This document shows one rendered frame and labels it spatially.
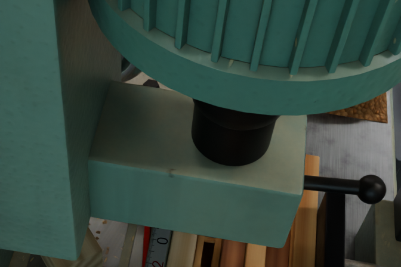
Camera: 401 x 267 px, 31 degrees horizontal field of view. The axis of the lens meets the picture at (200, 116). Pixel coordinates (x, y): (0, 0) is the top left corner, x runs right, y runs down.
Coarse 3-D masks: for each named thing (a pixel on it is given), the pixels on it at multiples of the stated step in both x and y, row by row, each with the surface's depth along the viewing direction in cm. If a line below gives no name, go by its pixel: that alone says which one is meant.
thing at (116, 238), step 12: (96, 228) 72; (108, 228) 72; (120, 228) 72; (132, 228) 72; (108, 240) 71; (120, 240) 71; (132, 240) 71; (108, 252) 70; (120, 252) 70; (12, 264) 69; (24, 264) 69; (36, 264) 69; (108, 264) 69; (120, 264) 70
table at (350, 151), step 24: (312, 120) 70; (336, 120) 70; (360, 120) 71; (312, 144) 68; (336, 144) 69; (360, 144) 69; (384, 144) 69; (336, 168) 67; (360, 168) 67; (384, 168) 67; (360, 216) 64
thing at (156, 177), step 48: (144, 96) 48; (96, 144) 45; (144, 144) 45; (192, 144) 46; (288, 144) 46; (96, 192) 47; (144, 192) 46; (192, 192) 45; (240, 192) 45; (288, 192) 44; (240, 240) 49
